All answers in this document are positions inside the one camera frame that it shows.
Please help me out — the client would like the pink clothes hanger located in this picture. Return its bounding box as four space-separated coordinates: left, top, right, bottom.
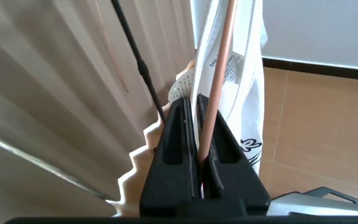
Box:
196 0 239 165
93 0 130 93

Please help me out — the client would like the white laundry basket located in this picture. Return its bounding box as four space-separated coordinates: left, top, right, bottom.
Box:
167 67 196 104

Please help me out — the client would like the black clothes rack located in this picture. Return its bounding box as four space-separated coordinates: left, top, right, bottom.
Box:
110 0 167 126

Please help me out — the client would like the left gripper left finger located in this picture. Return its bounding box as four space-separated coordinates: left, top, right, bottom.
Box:
139 96 203 217

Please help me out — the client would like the white curtain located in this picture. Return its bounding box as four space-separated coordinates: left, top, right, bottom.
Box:
0 0 198 217

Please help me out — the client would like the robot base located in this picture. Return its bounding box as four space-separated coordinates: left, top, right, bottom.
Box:
265 186 358 217

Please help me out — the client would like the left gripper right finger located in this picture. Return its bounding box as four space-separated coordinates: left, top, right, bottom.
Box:
196 93 272 217

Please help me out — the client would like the white printed t-shirt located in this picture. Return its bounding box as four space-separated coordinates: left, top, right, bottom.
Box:
190 0 269 175

